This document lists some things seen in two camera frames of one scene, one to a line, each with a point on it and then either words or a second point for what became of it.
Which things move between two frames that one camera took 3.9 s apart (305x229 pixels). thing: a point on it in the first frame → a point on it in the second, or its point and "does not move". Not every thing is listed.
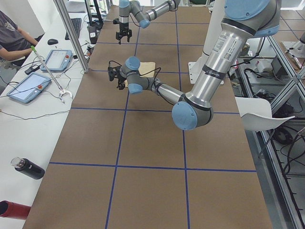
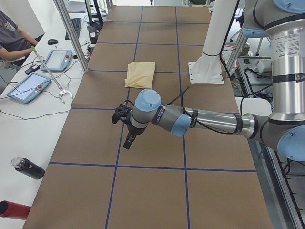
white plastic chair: [256, 114] does not move
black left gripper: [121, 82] → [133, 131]
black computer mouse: [52, 41] does not move
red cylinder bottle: [11, 210] does not move
